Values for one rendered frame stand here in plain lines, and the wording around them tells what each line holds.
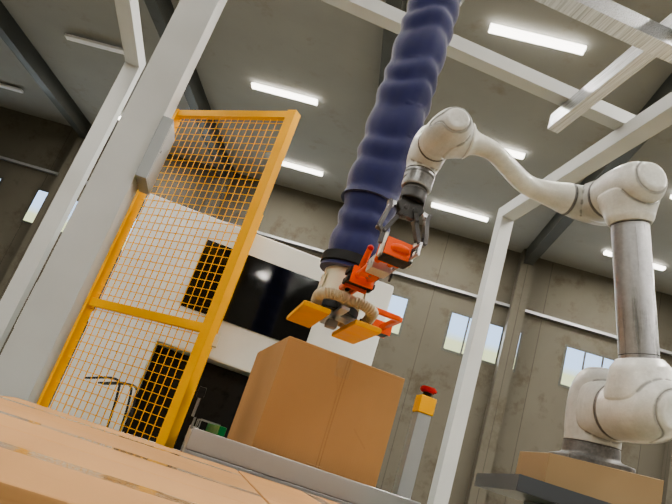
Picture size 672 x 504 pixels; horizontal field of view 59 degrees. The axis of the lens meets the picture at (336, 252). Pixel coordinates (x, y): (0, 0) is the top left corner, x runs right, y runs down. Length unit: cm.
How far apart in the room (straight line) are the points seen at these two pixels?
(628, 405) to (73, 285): 196
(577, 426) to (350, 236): 98
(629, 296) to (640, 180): 31
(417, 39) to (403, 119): 39
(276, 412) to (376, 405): 31
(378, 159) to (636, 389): 122
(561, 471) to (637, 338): 40
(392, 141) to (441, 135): 76
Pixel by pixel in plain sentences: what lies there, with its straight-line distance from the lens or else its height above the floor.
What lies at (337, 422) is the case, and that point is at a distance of 188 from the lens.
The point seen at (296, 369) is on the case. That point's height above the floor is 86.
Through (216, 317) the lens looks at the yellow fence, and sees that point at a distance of 257.
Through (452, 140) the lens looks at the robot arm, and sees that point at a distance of 163.
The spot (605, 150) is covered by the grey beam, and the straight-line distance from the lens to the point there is 449.
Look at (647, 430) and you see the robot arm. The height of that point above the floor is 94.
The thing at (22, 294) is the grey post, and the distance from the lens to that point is 483.
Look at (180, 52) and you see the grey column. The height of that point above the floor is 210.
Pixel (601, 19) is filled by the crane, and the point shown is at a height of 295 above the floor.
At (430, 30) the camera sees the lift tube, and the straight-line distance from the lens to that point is 270.
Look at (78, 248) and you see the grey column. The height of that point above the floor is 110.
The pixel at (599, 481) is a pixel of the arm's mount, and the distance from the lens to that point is 180.
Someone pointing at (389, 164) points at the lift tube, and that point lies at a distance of 233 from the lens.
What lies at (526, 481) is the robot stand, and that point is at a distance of 162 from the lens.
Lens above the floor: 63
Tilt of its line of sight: 19 degrees up
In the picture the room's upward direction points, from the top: 19 degrees clockwise
